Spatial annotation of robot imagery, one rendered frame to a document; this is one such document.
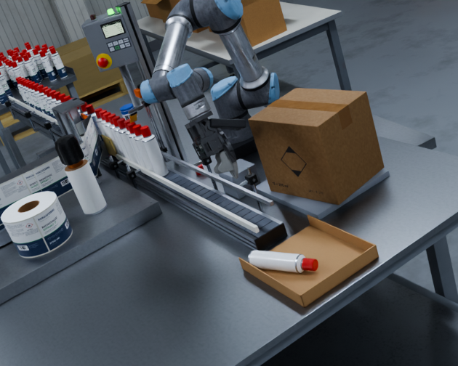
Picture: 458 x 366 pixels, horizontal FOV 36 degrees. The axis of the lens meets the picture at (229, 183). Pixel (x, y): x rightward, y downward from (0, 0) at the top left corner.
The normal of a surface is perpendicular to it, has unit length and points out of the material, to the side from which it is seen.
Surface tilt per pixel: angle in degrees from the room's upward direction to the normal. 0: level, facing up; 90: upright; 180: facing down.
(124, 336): 0
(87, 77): 90
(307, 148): 90
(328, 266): 0
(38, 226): 90
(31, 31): 90
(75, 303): 0
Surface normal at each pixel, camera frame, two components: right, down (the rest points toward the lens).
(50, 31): 0.39, 0.29
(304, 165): -0.69, 0.50
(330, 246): -0.29, -0.86
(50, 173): 0.57, 0.20
